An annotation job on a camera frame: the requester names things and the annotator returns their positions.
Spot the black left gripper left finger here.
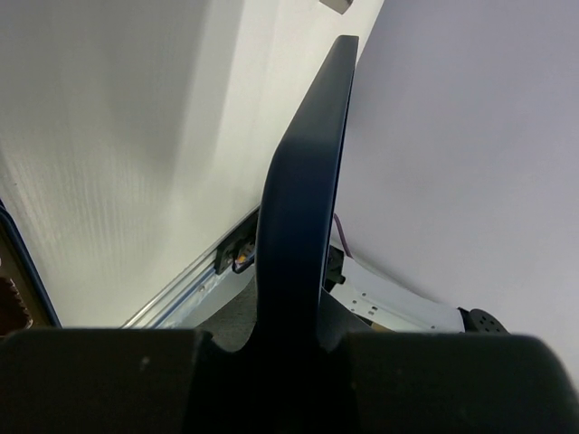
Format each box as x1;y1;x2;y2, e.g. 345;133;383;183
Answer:
1;329;204;433

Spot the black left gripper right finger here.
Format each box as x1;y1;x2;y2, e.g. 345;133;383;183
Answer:
345;333;578;433

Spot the blue chocolate box with tray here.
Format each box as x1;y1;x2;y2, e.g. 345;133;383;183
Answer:
1;203;62;340

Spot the blue box lid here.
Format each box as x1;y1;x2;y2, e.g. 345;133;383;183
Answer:
255;35;359;353

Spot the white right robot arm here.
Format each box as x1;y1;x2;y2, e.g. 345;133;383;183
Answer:
327;248;578;433

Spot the aluminium frame rail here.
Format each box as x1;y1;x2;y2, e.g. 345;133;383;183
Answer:
123;209;259;329

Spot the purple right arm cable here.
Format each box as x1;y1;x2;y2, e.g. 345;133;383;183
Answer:
333;212;354;259

